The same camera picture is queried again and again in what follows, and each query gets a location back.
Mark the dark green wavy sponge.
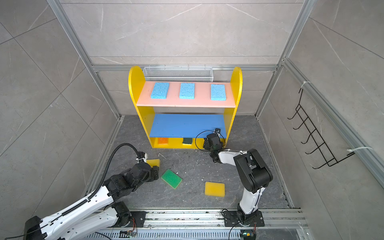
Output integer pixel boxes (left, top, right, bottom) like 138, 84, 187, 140
183, 138, 193, 145

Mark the bright green yellow sponge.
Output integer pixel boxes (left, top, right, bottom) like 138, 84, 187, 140
161, 169, 183, 189

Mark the orange yellow sponge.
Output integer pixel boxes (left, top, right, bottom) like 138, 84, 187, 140
158, 138, 169, 145

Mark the light blue sponge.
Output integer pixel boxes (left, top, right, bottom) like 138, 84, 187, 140
211, 84, 227, 101
179, 83, 195, 100
151, 82, 170, 100

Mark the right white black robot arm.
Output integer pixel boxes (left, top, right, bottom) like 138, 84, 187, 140
203, 133, 273, 226

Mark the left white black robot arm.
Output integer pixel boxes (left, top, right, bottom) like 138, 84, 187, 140
23, 162, 160, 240

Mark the yellow shelf with coloured boards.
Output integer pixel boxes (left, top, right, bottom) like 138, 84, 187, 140
128, 66, 243, 149

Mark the small yellow sponge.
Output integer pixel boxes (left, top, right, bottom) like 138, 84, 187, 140
146, 159, 160, 168

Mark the large yellow sponge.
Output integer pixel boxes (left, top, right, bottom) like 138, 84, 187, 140
205, 182, 226, 198

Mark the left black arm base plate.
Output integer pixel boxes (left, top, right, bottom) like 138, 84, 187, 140
126, 211, 147, 229

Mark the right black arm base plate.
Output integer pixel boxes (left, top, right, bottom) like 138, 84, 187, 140
221, 209, 265, 227

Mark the left black corrugated cable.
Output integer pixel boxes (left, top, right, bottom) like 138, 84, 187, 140
59, 143, 142, 217

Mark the aluminium rail base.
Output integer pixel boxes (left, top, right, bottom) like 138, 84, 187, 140
83, 209, 313, 240

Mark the black wire hook rack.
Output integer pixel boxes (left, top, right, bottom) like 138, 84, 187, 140
287, 89, 355, 170

